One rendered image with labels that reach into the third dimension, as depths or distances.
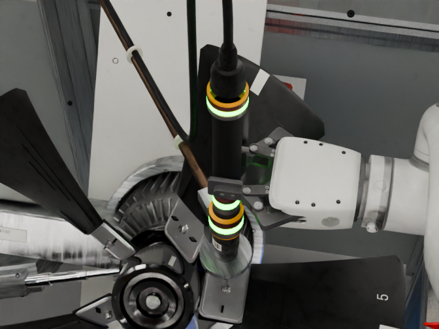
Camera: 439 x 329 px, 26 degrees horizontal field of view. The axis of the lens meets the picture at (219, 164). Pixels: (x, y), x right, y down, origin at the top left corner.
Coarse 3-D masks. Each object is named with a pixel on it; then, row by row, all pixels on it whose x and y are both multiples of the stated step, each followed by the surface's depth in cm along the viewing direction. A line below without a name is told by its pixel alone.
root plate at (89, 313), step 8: (96, 304) 137; (104, 304) 138; (80, 312) 138; (88, 312) 139; (96, 312) 140; (112, 312) 141; (88, 320) 141; (96, 320) 142; (104, 320) 143; (112, 320) 144
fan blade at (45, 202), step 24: (0, 96) 129; (24, 96) 126; (0, 120) 131; (24, 120) 128; (0, 144) 134; (24, 144) 131; (48, 144) 128; (0, 168) 139; (24, 168) 134; (48, 168) 131; (24, 192) 141; (48, 192) 135; (72, 192) 132; (72, 216) 137; (96, 216) 132
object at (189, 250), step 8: (176, 208) 138; (184, 208) 136; (176, 216) 138; (184, 216) 136; (192, 216) 135; (168, 224) 139; (176, 224) 137; (184, 224) 136; (192, 224) 134; (200, 224) 133; (168, 232) 139; (176, 232) 137; (192, 232) 134; (200, 232) 133; (176, 240) 137; (184, 240) 135; (200, 240) 132; (176, 248) 137; (184, 248) 135; (192, 248) 134; (184, 256) 134; (192, 256) 133
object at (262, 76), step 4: (260, 72) 127; (264, 72) 126; (256, 76) 127; (260, 76) 127; (264, 76) 126; (268, 76) 126; (256, 80) 127; (260, 80) 127; (264, 80) 126; (252, 84) 127; (256, 84) 127; (260, 84) 127; (264, 84) 126; (252, 88) 127; (256, 88) 127; (260, 88) 127; (256, 92) 127
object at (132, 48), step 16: (192, 0) 97; (224, 0) 86; (112, 16) 137; (192, 16) 99; (224, 16) 88; (192, 32) 101; (224, 32) 90; (192, 48) 104; (144, 64) 132; (192, 64) 106; (192, 80) 108; (160, 96) 129; (192, 96) 111; (192, 112) 114; (176, 128) 125; (192, 128) 117; (176, 144) 126
